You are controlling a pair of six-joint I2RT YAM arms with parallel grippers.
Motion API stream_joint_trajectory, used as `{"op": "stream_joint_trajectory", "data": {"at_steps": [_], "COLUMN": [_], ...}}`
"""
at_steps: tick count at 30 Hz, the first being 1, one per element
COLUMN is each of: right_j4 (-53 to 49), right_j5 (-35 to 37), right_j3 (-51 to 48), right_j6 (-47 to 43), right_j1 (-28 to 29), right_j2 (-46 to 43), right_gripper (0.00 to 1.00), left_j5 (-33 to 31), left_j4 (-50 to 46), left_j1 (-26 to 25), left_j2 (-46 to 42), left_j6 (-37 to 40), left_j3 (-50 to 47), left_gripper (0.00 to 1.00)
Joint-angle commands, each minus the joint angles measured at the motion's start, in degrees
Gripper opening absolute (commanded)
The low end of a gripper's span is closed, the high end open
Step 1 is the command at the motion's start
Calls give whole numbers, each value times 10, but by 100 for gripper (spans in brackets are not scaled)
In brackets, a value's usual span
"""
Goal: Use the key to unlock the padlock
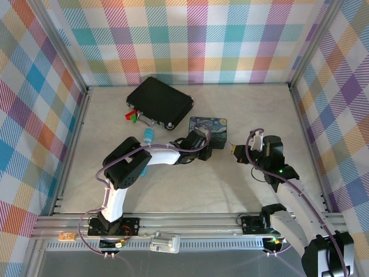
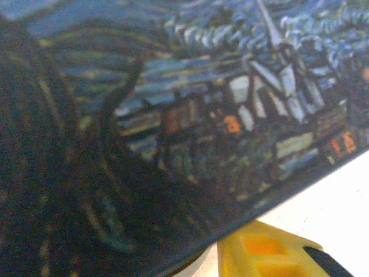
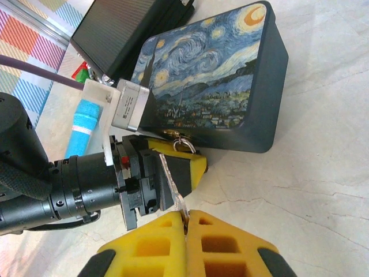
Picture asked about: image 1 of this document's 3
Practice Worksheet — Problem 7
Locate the starry night print coaster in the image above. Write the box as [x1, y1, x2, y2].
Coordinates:
[188, 116, 228, 150]

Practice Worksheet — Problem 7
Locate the teal pen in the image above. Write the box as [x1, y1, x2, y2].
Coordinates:
[140, 128, 155, 177]

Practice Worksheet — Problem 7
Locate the black hard case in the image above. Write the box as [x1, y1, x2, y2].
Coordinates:
[125, 76, 195, 133]

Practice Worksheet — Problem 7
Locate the red green toy block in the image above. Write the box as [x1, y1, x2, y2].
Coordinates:
[124, 108, 139, 123]

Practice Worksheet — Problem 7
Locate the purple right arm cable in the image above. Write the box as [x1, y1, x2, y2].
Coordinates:
[246, 129, 350, 277]

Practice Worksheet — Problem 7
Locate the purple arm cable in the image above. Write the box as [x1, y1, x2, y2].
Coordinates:
[246, 129, 350, 277]
[77, 121, 213, 256]

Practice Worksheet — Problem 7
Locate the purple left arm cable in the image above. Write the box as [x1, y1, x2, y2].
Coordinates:
[77, 121, 213, 256]

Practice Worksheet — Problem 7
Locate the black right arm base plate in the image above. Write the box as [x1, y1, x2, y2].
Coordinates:
[240, 214, 277, 235]

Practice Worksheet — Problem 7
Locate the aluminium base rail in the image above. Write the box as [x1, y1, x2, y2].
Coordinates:
[31, 212, 347, 241]

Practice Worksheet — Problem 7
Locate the grey slotted cable duct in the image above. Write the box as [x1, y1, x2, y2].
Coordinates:
[45, 239, 268, 255]

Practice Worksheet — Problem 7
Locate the white plastic bracket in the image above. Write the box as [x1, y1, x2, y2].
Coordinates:
[149, 230, 182, 254]

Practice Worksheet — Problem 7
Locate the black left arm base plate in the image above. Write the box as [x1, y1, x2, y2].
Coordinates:
[87, 217, 141, 237]

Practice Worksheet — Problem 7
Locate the aluminium frame post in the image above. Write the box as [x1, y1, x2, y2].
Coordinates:
[36, 0, 90, 98]
[287, 0, 345, 92]

